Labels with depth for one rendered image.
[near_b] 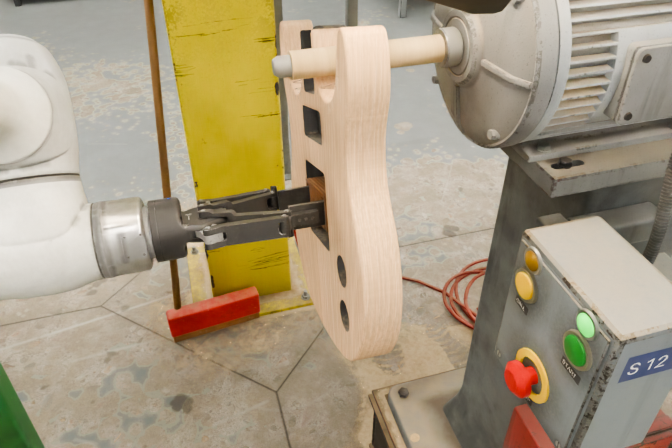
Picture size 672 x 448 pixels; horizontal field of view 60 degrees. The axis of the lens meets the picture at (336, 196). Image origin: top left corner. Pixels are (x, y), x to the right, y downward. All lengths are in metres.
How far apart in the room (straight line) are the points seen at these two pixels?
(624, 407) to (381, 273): 0.27
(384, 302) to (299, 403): 1.24
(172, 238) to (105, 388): 1.33
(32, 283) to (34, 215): 0.07
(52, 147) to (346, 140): 0.32
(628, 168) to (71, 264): 0.66
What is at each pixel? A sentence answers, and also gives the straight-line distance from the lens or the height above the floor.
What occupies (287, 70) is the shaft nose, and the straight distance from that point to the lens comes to 0.65.
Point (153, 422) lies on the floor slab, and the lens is 1.88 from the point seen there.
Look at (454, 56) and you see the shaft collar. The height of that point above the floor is 1.25.
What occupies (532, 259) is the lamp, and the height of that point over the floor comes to 1.11.
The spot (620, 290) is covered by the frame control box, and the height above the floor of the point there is 1.12.
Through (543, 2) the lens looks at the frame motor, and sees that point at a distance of 0.64.
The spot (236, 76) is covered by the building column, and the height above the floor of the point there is 0.86.
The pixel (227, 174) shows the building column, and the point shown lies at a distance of 1.76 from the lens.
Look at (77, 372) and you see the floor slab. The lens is 2.06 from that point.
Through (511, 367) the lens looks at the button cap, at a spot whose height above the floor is 0.99.
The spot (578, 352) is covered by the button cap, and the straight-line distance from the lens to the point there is 0.61.
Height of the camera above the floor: 1.51
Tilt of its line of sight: 36 degrees down
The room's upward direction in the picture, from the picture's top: straight up
